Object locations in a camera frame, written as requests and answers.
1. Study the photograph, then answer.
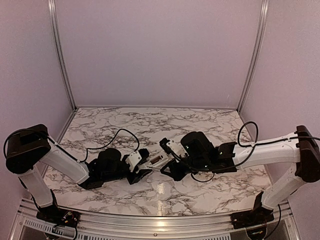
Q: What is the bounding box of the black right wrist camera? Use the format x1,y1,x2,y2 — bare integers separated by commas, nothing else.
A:
159,138,185,156

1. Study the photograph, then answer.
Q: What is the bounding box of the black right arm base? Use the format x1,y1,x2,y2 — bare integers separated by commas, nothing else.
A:
230,191,275,229

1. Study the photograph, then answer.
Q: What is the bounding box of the aluminium corner post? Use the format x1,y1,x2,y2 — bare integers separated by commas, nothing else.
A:
48,0,78,112
236,0,270,115

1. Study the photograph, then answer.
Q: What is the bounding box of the black right camera cable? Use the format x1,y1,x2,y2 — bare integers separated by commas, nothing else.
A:
169,121,258,183

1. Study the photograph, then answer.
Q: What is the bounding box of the aluminium front frame rail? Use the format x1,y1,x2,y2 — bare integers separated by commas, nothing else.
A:
14,197,295,240

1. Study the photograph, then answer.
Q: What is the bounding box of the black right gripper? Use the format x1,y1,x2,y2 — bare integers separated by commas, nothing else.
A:
160,156,209,182

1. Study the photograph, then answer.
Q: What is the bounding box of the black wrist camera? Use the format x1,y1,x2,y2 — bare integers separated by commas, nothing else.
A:
159,138,185,156
124,148,150,173

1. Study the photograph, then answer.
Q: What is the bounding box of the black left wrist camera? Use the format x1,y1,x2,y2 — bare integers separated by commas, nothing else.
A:
124,148,150,173

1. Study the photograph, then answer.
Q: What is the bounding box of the black camera cable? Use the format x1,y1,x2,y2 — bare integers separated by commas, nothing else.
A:
169,121,258,183
77,128,140,165

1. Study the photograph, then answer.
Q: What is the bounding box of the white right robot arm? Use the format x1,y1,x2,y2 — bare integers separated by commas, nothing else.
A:
159,125,320,224

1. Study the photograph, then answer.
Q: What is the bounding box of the black left camera cable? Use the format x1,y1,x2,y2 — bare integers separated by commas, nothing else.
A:
77,128,140,165

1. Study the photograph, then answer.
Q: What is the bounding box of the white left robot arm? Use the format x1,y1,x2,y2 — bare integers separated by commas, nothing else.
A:
3,124,152,223

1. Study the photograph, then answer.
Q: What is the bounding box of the white remote control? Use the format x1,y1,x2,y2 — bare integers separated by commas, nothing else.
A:
146,154,168,168

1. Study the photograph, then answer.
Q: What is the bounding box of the aluminium right corner post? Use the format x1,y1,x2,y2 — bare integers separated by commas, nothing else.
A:
236,0,270,115

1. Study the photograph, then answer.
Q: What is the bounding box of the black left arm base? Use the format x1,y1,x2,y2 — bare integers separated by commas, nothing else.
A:
36,208,80,228

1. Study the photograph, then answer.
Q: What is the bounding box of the aluminium left corner post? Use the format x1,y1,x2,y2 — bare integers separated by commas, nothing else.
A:
48,0,78,112

